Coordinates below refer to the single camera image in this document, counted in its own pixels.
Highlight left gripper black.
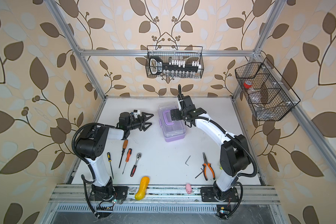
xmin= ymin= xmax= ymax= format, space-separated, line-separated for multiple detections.
xmin=126 ymin=112 xmax=154 ymax=132

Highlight purple clear plastic tool box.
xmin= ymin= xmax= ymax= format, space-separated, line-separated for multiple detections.
xmin=158 ymin=104 xmax=186 ymax=142

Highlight brown handle screwdriver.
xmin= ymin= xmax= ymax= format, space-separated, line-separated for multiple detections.
xmin=119 ymin=140 xmax=128 ymax=168

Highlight orange handle screwdriver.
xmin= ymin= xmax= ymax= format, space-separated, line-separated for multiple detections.
xmin=122 ymin=148 xmax=132 ymax=174

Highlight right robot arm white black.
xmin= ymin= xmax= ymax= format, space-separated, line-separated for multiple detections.
xmin=170 ymin=93 xmax=258 ymax=219

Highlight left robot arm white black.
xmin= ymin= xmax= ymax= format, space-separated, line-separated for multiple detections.
xmin=71 ymin=110 xmax=154 ymax=219

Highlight red black ratchet wrench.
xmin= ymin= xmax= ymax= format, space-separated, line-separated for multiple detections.
xmin=130 ymin=153 xmax=142 ymax=177

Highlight black socket set holder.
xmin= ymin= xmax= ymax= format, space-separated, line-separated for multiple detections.
xmin=146 ymin=56 xmax=203 ymax=76

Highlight yellow black thin screwdriver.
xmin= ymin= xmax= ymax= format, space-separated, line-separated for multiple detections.
xmin=107 ymin=152 xmax=114 ymax=179

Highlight yellow squash toy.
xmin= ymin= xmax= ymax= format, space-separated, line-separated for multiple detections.
xmin=134 ymin=176 xmax=150 ymax=201

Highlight red capped clear bottle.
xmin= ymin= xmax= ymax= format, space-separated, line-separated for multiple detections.
xmin=243 ymin=80 xmax=257 ymax=94

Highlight pink pig toy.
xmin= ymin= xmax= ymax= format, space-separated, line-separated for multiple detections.
xmin=185 ymin=183 xmax=192 ymax=194

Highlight back black wire basket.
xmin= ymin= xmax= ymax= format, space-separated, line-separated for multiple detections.
xmin=145 ymin=44 xmax=204 ymax=79

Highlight black wire basket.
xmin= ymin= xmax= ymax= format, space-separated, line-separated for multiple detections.
xmin=145 ymin=44 xmax=204 ymax=79
xmin=235 ymin=58 xmax=301 ymax=121

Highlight orange handle pliers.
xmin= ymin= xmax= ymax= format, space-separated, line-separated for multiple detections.
xmin=203 ymin=152 xmax=216 ymax=181

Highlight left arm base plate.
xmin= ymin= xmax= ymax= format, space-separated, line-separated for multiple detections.
xmin=89 ymin=185 xmax=128 ymax=202

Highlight right black wire basket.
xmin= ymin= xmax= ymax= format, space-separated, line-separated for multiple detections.
xmin=235 ymin=58 xmax=301 ymax=121

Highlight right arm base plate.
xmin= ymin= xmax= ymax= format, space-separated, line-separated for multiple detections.
xmin=200 ymin=187 xmax=239 ymax=203

